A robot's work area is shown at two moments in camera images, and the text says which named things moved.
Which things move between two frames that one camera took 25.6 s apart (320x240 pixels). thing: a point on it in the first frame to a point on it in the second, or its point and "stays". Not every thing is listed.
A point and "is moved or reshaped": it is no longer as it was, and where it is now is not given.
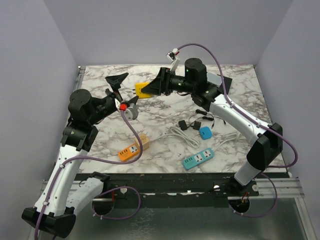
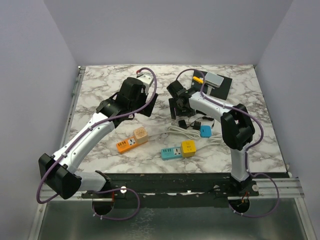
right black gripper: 160,85 to 173,106
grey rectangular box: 214,79 stays
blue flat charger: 205,132 stays
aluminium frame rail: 274,188 stays
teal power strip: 198,159 to 171,153
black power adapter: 182,125 stays
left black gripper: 115,82 to 147,112
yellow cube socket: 138,85 is moved or reshaped
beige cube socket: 144,140 is moved or reshaped
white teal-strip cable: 236,135 is moved or reshaped
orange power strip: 129,153 to 126,144
